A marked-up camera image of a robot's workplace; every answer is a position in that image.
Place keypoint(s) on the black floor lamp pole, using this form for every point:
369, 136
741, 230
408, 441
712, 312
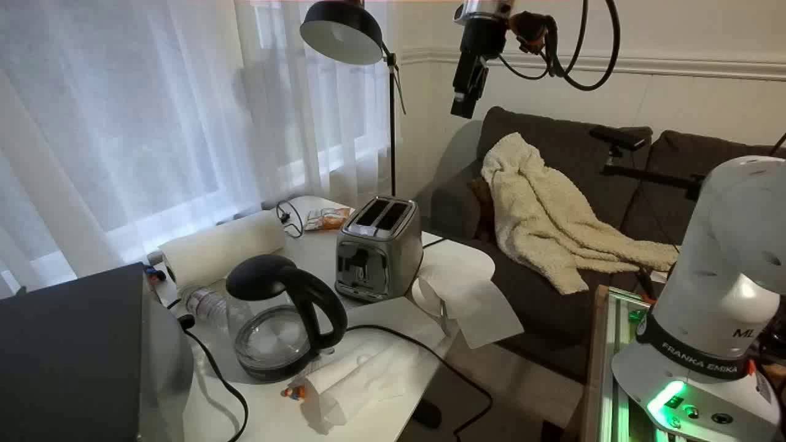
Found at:
395, 107

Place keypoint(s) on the cream towel on sofa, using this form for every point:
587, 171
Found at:
544, 221

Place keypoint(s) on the black camera on sofa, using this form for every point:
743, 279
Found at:
617, 138

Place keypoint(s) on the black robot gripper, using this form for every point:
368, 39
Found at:
483, 39

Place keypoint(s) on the silver two-slot toaster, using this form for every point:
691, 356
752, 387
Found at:
380, 251

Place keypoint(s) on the white sheer curtain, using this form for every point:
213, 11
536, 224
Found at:
127, 123

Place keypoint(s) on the orange snack packet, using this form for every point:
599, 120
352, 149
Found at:
319, 214

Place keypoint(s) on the white paper towel roll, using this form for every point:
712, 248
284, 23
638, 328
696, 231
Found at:
202, 258

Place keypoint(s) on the black microwave oven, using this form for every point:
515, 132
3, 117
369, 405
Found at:
95, 360

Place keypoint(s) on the black glass electric kettle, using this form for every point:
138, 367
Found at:
281, 318

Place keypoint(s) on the dark grey sofa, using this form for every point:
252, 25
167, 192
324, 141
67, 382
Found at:
648, 195

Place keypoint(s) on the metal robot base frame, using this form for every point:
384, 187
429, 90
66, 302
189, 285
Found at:
631, 398

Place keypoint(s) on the white paper sheet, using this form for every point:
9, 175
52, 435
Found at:
455, 283

